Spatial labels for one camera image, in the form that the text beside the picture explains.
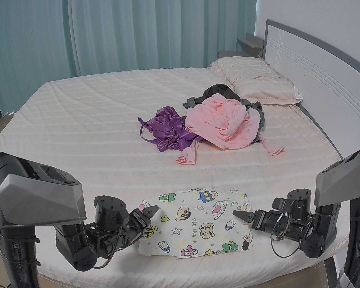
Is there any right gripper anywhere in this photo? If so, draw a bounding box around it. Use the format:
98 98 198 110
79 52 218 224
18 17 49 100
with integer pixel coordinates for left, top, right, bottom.
232 210 278 231

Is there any black garment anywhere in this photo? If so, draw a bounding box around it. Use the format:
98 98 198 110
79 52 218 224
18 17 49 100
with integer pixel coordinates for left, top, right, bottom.
202 83 266 145

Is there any grey garment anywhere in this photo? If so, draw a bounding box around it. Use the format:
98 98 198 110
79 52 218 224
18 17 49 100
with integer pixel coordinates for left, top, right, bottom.
183 96 204 110

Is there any grey bedside table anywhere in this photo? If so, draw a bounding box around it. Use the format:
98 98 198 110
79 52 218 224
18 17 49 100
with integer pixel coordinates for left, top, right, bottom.
218 32 264 59

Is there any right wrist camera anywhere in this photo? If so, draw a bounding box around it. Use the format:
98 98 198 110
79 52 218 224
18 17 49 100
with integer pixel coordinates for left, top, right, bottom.
272 197 288 212

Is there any purple garment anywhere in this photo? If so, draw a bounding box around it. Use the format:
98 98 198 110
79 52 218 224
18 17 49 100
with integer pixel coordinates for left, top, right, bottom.
138 106 204 153

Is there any blue-green curtain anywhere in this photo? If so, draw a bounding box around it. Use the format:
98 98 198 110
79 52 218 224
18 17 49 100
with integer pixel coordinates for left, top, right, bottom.
0 0 258 113

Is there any pink garment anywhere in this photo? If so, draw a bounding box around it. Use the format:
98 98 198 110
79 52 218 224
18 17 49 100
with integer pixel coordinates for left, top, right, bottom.
175 94 285 166

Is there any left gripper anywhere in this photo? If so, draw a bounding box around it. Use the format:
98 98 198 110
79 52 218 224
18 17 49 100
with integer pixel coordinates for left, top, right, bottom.
115 205 160 247

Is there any white printed pyjama top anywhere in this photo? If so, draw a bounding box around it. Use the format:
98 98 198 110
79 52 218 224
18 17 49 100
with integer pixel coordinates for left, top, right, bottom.
138 187 254 257

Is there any cream pillow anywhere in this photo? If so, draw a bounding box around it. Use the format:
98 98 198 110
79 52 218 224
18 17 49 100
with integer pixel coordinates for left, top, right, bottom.
210 56 303 105

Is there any bed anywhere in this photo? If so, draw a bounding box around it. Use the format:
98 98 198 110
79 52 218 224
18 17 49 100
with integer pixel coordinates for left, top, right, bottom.
0 19 360 286

